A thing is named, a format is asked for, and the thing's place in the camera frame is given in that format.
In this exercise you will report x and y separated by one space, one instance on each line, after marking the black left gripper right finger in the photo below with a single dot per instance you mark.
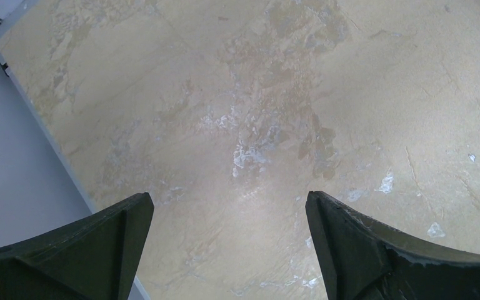
362 258

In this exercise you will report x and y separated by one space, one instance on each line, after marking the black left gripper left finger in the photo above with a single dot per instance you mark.
96 257

